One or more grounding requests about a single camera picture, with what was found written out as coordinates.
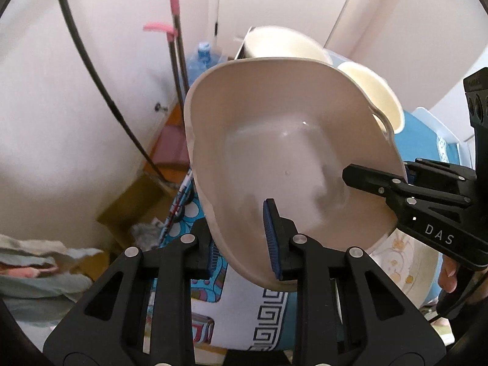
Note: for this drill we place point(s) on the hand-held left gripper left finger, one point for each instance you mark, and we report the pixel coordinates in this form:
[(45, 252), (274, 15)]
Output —
[(198, 251)]

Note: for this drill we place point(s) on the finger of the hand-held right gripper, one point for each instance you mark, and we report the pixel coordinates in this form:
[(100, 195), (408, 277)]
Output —
[(369, 181), (438, 179)]

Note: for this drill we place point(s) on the blue water bottle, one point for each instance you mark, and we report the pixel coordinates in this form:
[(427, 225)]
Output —
[(202, 61)]

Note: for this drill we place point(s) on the blue tablecloth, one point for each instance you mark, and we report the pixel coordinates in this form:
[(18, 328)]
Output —
[(427, 145)]

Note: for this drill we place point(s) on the cream bowl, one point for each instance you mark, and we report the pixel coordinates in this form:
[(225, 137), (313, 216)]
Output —
[(381, 91)]

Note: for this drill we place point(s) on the pink dustpan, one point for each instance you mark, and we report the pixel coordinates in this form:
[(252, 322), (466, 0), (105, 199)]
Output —
[(171, 148)]

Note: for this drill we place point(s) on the white bear print plate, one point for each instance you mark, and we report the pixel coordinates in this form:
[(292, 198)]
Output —
[(400, 259)]

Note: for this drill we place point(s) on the person's right hand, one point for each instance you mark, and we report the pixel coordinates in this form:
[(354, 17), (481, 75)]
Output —
[(449, 274)]

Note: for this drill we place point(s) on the white door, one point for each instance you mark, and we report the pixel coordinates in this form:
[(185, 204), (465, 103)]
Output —
[(274, 0)]

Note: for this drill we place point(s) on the small wall door stopper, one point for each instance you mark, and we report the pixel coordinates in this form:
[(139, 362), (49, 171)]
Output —
[(161, 107)]

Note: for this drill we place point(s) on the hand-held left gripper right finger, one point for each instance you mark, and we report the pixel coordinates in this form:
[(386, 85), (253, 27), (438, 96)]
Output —
[(271, 236)]

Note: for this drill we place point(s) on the pale blue clothes pile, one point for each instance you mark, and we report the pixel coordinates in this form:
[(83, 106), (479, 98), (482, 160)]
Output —
[(34, 274)]

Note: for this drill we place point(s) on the white deep bowl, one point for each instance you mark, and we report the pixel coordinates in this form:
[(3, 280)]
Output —
[(282, 44)]

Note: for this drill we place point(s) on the large beige bowl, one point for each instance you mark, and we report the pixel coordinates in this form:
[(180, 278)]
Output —
[(274, 141)]

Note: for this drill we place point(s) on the flat cardboard box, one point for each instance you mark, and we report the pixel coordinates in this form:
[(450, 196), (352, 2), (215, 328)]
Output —
[(133, 202)]

